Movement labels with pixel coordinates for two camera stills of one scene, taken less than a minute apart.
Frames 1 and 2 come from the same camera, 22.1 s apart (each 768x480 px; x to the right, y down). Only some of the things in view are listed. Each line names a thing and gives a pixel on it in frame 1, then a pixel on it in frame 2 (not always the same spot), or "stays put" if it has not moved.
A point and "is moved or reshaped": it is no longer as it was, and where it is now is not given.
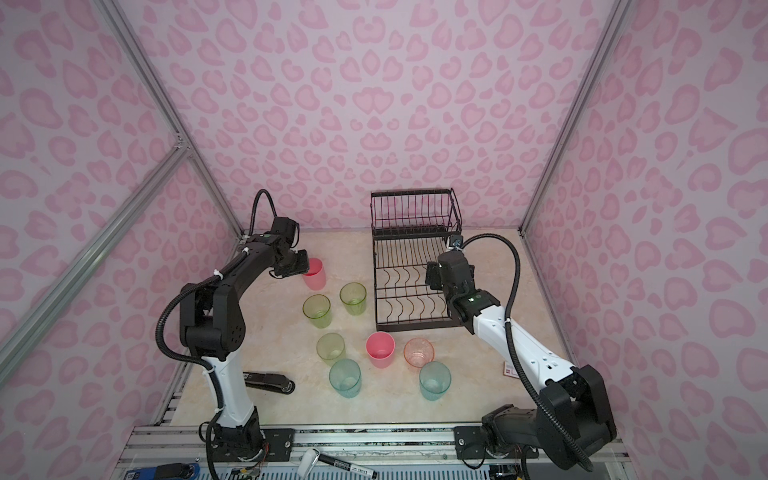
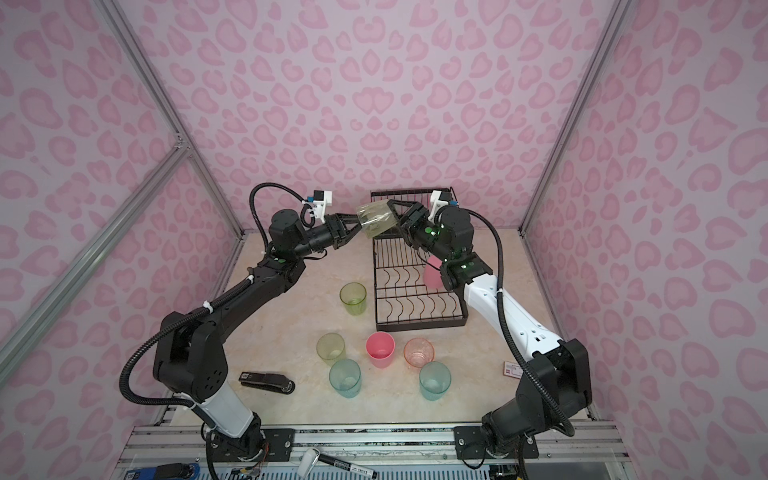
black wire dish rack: (410, 230) stays put
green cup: (317, 308) -> (376, 217)
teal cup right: (434, 380) stays put
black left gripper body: (297, 263) -> (333, 230)
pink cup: (315, 278) is moved or reshaped
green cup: (353, 296) stays put
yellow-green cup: (330, 348) stays put
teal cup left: (345, 378) stays put
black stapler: (273, 382) stays put
